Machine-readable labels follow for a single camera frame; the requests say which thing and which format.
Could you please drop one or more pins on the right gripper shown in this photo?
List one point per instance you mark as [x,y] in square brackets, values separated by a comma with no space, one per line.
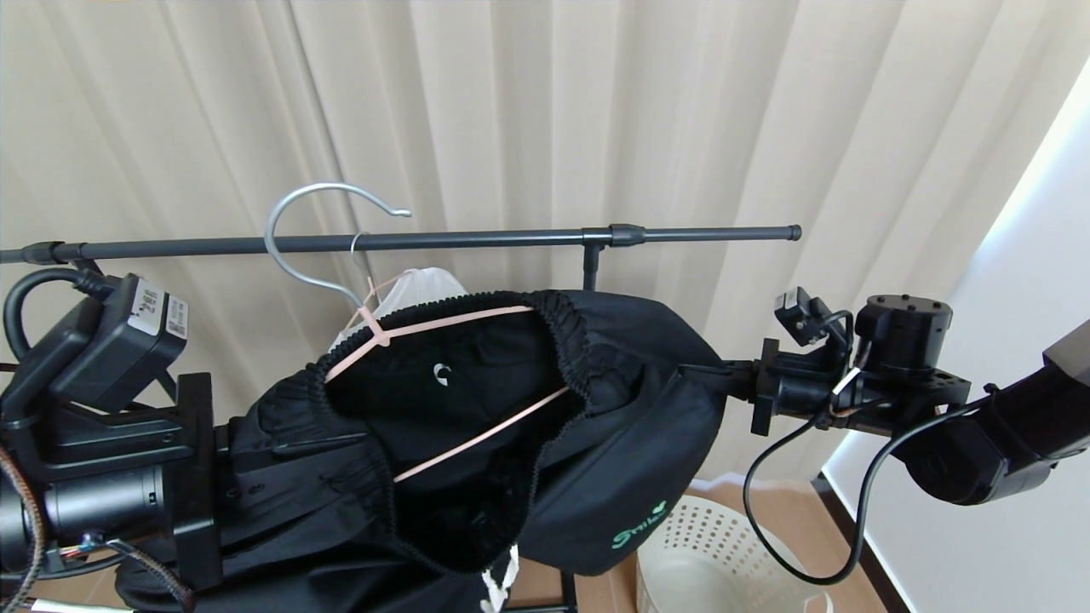
[792,387]

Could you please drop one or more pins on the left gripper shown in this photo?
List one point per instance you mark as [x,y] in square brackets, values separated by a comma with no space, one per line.
[102,502]

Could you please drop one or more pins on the black garment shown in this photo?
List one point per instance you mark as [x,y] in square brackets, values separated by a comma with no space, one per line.
[613,460]

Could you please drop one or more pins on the pink clothes hanger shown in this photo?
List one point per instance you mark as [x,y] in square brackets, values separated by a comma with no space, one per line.
[368,281]
[277,255]

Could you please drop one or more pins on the white printed t-shirt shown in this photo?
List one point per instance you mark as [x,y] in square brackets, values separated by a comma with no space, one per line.
[417,285]

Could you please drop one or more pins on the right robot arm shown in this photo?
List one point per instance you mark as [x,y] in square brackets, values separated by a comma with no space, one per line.
[979,443]

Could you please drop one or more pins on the white laundry basket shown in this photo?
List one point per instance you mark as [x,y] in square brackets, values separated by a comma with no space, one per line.
[715,553]

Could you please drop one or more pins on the black clothes rack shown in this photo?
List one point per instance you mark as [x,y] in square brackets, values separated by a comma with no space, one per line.
[511,237]

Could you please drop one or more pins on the beige curtain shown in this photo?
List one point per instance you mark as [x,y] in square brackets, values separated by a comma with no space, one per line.
[681,111]

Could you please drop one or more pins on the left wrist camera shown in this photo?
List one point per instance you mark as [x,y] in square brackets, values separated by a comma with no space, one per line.
[128,340]

